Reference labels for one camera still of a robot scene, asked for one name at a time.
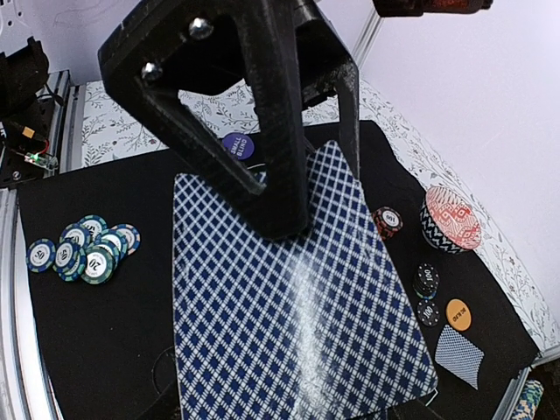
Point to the blue green chip stack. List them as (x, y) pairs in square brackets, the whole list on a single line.
[(91, 250)]

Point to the black 100 poker chip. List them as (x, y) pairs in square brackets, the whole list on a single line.
[(426, 281)]

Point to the red poker chip stack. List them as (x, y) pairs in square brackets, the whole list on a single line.
[(388, 222)]

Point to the orange big blind button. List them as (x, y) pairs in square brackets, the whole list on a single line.
[(458, 315)]

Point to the purple small blind button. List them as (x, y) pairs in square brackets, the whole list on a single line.
[(240, 145)]

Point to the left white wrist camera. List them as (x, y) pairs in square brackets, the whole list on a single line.
[(416, 8)]

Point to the black poker mat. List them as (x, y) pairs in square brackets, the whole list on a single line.
[(103, 345)]

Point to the blue playing card deck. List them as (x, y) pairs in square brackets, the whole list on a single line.
[(315, 326)]

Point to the left poker chip row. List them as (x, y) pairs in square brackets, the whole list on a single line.
[(529, 400)]

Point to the blue white poker chip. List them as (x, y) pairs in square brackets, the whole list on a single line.
[(40, 255)]

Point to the aluminium poker chip case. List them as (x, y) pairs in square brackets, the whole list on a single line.
[(545, 369)]

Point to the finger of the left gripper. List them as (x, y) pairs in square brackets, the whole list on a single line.
[(190, 72), (327, 69)]

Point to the patterned small bowl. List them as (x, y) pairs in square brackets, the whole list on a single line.
[(448, 223)]

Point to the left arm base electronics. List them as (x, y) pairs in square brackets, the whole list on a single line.
[(24, 126)]

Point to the left aluminium frame post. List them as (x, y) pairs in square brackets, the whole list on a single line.
[(366, 39)]

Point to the black poker chip stack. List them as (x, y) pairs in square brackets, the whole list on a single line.
[(428, 313)]

